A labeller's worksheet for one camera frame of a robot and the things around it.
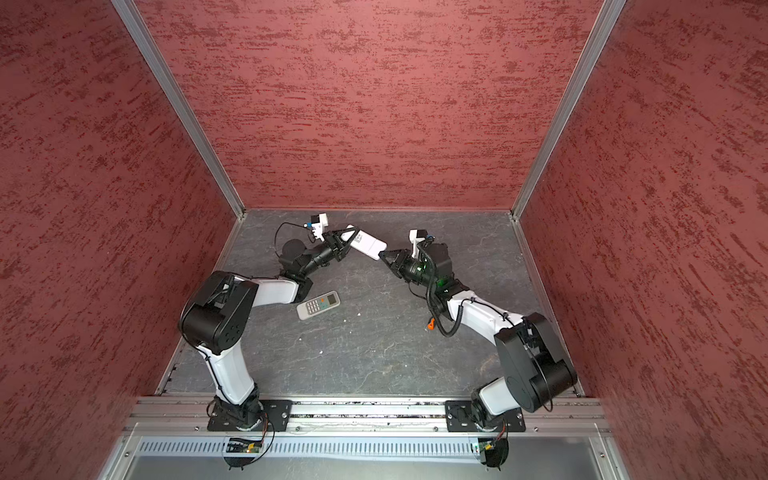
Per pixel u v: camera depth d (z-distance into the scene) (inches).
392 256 30.9
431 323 35.1
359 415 29.8
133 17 28.0
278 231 46.3
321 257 30.8
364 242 32.7
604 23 28.6
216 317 19.7
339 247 30.9
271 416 29.1
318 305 36.3
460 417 29.1
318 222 32.7
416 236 31.2
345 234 32.7
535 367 17.2
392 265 29.3
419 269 28.6
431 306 26.0
